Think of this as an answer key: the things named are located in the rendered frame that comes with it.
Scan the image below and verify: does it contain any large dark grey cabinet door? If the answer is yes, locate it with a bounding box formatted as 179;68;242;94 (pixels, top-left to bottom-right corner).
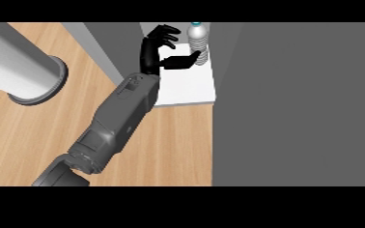
208;21;365;187

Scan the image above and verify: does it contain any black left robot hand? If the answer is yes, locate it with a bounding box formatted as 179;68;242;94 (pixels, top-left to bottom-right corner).
139;24;202;76

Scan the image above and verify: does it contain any clear plastic water bottle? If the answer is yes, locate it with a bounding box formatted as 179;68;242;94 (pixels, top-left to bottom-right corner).
185;21;211;67

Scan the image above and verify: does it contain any pale grey cylindrical appliance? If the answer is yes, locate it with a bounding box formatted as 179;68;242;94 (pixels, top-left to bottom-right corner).
0;21;69;106

